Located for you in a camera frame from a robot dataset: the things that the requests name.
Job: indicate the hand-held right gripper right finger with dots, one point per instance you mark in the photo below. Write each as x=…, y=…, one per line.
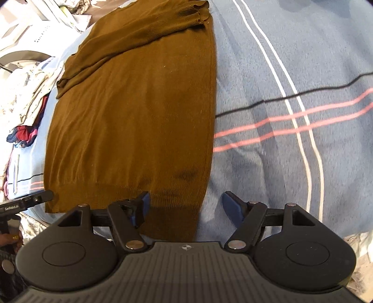
x=233, y=206

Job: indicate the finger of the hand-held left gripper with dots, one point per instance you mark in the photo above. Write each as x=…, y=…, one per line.
x=38, y=198

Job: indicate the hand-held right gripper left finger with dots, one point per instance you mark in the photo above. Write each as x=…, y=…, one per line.
x=142, y=206

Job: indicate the brown sweater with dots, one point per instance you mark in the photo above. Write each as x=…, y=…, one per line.
x=131, y=116

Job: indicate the pile of light clothes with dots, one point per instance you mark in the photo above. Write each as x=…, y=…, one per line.
x=78, y=20

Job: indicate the person's left hand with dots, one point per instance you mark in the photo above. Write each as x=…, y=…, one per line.
x=13, y=240

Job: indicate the navy garment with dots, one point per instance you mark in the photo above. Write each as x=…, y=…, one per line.
x=17, y=139

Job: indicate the red garment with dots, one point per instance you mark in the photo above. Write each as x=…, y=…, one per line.
x=32, y=128

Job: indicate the fuzzy beige blanket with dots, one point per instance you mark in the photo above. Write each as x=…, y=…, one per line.
x=11, y=96

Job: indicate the white patterned garment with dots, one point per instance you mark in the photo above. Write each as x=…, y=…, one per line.
x=40, y=87

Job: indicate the blue striped blanket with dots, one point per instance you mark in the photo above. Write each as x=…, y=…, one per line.
x=291, y=72

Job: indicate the white machine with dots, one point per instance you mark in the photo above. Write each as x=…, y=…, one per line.
x=29, y=38

